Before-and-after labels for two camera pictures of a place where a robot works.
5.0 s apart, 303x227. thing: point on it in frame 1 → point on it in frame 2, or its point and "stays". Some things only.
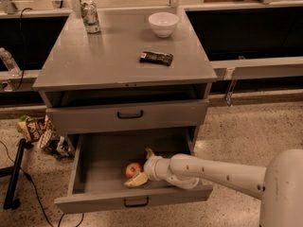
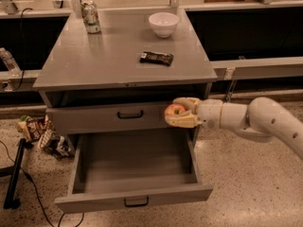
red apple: x=133 y=169 → x=173 y=110
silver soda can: x=90 y=15 stays
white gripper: x=151 y=168 → x=209 y=113
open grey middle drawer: x=98 y=173 stays
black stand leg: x=11 y=202 stays
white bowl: x=163 y=24 stays
